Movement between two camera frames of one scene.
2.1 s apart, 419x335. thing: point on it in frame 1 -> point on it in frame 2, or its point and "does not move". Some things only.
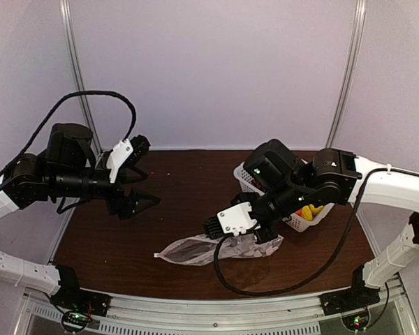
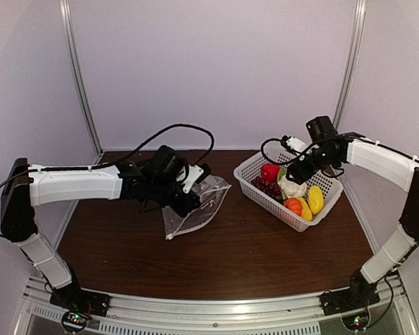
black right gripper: x=267 y=235 -> x=301 y=174
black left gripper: x=125 y=208 -> x=191 y=202
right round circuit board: x=356 y=322 does not move
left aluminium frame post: x=68 y=19 does not move
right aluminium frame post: x=357 y=31 does not move
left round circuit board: x=75 y=321 does not move
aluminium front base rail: x=225 y=313 does not move
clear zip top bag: x=199 y=250 -> x=212 y=191
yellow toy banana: x=307 y=214 does not move
